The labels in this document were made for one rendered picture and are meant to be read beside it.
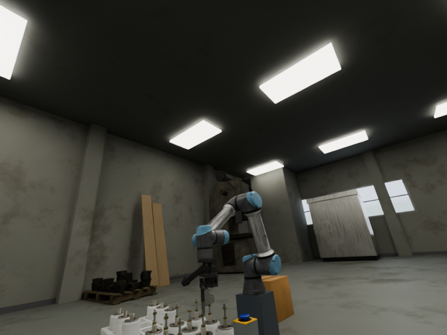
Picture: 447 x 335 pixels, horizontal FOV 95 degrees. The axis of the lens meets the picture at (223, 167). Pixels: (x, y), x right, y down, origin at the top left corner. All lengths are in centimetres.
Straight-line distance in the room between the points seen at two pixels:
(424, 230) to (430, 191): 111
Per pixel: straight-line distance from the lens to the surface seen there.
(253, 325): 100
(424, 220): 825
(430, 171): 846
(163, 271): 484
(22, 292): 458
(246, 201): 135
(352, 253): 705
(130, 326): 149
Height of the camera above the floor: 58
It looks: 22 degrees up
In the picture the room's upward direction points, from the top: 5 degrees counter-clockwise
